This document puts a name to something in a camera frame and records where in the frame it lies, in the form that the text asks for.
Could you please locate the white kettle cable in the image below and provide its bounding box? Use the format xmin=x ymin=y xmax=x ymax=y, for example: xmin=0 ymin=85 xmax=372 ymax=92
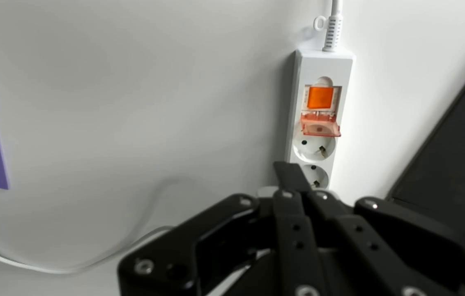
xmin=0 ymin=177 xmax=188 ymax=276

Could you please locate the white power strip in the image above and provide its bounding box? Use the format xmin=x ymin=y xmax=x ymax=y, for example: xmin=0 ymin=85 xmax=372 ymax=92
xmin=285 ymin=49 xmax=353 ymax=189

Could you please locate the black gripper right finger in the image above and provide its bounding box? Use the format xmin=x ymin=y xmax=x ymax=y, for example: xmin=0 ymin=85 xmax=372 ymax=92
xmin=274 ymin=163 xmax=465 ymax=296

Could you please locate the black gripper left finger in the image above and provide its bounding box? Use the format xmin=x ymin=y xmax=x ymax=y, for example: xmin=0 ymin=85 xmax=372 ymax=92
xmin=118 ymin=194 xmax=270 ymax=296

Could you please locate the white power strip cable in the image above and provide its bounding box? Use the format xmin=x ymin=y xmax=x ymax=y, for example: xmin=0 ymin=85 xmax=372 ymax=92
xmin=312 ymin=0 xmax=344 ymax=54

